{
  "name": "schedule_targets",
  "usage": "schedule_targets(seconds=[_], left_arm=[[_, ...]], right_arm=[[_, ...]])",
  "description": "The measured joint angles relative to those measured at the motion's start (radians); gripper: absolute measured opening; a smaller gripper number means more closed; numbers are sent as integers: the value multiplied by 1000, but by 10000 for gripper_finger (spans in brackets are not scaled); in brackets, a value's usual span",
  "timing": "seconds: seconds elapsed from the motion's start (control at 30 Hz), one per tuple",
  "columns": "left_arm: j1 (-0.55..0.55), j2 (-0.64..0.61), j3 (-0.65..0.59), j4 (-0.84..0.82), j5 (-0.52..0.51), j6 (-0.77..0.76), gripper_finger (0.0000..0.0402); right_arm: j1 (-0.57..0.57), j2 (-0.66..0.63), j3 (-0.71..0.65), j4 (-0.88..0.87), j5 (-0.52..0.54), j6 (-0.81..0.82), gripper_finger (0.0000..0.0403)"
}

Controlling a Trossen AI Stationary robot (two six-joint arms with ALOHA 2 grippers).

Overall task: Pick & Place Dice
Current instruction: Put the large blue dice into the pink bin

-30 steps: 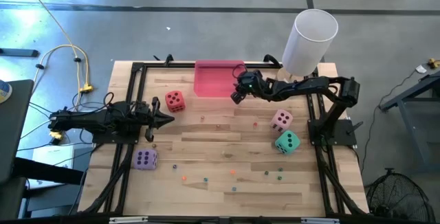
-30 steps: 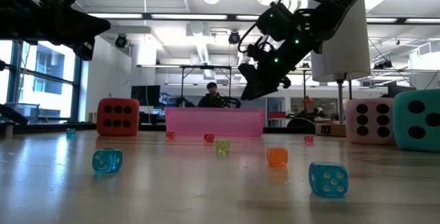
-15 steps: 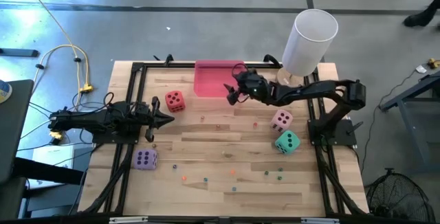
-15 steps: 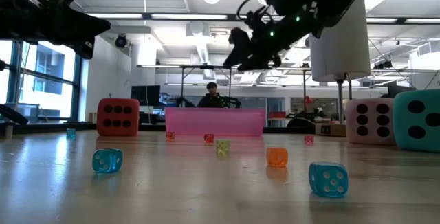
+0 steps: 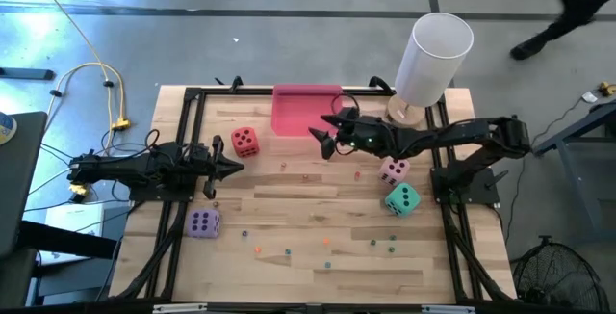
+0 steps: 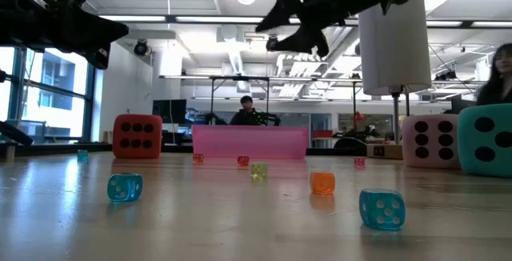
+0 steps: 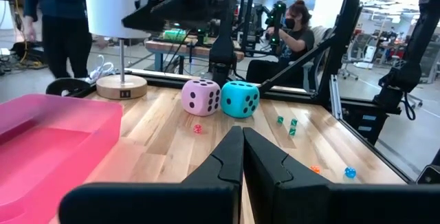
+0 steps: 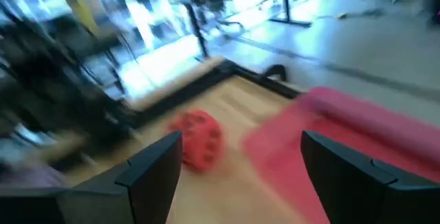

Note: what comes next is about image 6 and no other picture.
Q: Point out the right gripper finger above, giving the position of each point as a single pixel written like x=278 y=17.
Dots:
x=306 y=41
x=286 y=5

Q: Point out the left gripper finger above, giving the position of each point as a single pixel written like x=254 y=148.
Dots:
x=102 y=57
x=96 y=33

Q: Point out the large red foam die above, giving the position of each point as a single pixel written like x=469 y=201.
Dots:
x=120 y=149

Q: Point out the small blue die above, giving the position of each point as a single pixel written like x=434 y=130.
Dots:
x=82 y=155
x=125 y=187
x=382 y=210

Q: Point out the pink translucent plastic bin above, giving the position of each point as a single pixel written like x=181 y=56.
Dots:
x=248 y=143

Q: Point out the small red die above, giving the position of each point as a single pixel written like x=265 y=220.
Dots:
x=359 y=162
x=242 y=161
x=198 y=157

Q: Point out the small green die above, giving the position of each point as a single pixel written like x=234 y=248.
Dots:
x=259 y=171

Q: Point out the large pink foam die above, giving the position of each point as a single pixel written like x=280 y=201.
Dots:
x=434 y=161

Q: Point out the large teal foam die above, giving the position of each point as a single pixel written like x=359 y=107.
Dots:
x=468 y=149

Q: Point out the ceiling light strip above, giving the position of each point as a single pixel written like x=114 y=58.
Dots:
x=492 y=24
x=220 y=19
x=136 y=18
x=444 y=23

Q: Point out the white shade table lamp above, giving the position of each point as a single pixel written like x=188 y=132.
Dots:
x=394 y=53

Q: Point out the wooden block stack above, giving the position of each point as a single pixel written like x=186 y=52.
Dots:
x=107 y=137

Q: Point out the black computer monitor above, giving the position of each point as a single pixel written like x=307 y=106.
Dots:
x=460 y=104
x=169 y=111

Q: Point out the person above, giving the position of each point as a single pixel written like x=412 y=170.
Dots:
x=246 y=117
x=498 y=89

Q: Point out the black slanted bar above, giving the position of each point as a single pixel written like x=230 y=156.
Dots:
x=12 y=133

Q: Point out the small orange die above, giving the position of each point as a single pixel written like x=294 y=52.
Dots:
x=322 y=183

